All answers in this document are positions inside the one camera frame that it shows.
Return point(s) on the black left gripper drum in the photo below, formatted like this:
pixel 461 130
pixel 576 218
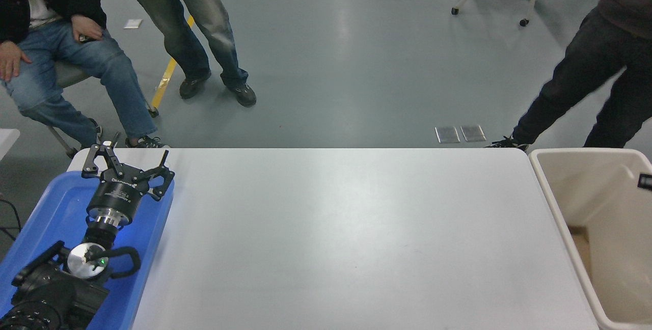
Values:
pixel 116 196

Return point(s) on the dark phone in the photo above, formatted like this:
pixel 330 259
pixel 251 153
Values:
pixel 84 38

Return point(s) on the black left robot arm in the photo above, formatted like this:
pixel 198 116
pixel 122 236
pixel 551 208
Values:
pixel 53 294

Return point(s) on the seated person's left hand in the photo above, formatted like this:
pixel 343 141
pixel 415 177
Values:
pixel 87 27

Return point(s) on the seated person's right hand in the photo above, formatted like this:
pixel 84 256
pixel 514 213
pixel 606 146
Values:
pixel 10 57

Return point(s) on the blue plastic tray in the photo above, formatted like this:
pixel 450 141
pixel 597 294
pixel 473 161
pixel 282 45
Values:
pixel 46 218

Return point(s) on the grey seat chair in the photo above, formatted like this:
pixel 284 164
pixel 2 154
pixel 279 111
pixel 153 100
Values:
pixel 69 73

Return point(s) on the small white table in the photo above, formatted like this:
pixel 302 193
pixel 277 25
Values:
pixel 7 139

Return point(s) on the seated person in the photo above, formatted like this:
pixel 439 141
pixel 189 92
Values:
pixel 46 70

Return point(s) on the large pale bin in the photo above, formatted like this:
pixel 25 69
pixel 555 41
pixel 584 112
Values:
pixel 611 289

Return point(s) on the standing person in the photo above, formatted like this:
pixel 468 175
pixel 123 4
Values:
pixel 591 65
pixel 193 19

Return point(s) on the white paper sheet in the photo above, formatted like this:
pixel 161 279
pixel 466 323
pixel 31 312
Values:
pixel 133 23

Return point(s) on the silver floor plate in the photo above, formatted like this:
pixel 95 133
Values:
pixel 447 135
pixel 473 133

